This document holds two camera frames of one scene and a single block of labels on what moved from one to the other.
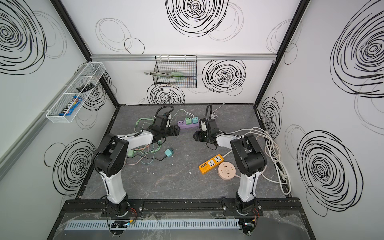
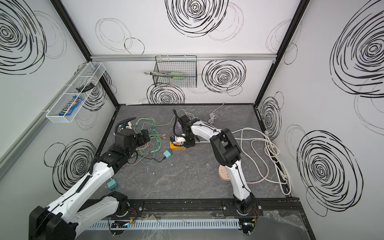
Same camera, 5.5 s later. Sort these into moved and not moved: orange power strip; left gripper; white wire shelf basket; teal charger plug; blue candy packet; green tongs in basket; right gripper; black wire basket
Moved: left gripper; orange power strip; right gripper
Not moved: black wire basket; blue candy packet; green tongs in basket; white wire shelf basket; teal charger plug
